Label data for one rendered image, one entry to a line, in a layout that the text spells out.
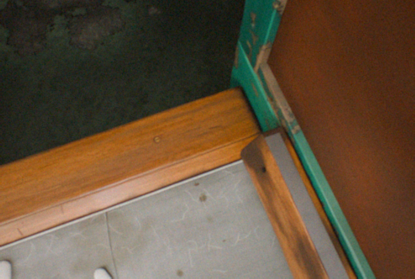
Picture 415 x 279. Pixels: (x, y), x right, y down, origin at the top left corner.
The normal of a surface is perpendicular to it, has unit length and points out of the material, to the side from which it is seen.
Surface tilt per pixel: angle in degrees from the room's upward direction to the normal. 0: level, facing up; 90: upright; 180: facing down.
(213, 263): 0
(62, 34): 0
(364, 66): 90
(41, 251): 0
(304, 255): 67
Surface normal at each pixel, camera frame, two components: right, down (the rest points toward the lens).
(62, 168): 0.02, -0.38
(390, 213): -0.94, 0.32
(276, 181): -0.85, 0.16
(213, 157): 0.26, 0.34
